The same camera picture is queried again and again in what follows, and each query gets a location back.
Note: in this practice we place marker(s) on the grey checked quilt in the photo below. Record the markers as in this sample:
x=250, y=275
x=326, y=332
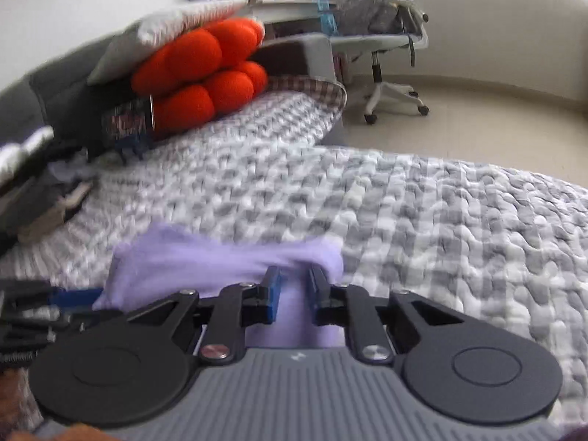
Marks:
x=413, y=202

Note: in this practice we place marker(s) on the smartphone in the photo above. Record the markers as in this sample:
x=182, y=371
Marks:
x=126, y=121

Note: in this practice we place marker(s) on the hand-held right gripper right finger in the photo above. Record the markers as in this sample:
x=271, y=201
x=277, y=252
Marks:
x=316, y=294

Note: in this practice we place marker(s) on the grey office chair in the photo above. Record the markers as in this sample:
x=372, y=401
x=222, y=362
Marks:
x=390, y=46

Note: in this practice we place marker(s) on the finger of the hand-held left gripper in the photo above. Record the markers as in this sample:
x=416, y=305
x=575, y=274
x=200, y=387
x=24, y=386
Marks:
x=78, y=296
x=46, y=324

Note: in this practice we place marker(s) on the orange pumpkin cushion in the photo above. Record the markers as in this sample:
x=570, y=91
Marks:
x=216, y=92
x=193, y=55

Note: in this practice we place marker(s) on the grey backpack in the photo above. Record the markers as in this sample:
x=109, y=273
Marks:
x=372, y=7

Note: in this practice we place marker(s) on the dark grey sofa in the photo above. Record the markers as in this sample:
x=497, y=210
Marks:
x=59, y=92

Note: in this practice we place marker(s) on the white desk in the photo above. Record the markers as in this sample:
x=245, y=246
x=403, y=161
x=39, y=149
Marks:
x=294, y=9

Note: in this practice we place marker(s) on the stack of folded clothes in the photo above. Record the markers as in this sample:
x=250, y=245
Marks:
x=36, y=193

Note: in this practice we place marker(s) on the grey padded armrest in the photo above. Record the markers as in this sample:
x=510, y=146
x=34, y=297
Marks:
x=294, y=55

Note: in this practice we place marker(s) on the blue phone stand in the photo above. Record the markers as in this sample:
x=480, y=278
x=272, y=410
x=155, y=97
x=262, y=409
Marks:
x=131, y=147

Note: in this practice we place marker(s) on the pale grey pillow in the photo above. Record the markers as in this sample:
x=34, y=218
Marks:
x=170, y=27

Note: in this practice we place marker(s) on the purple pants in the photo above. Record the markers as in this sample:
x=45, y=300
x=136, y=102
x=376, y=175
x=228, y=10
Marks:
x=206, y=257

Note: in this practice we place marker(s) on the brown checked sheet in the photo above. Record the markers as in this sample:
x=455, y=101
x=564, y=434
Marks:
x=312, y=89

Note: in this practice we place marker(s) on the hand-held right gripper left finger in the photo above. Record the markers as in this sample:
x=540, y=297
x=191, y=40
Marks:
x=274, y=291

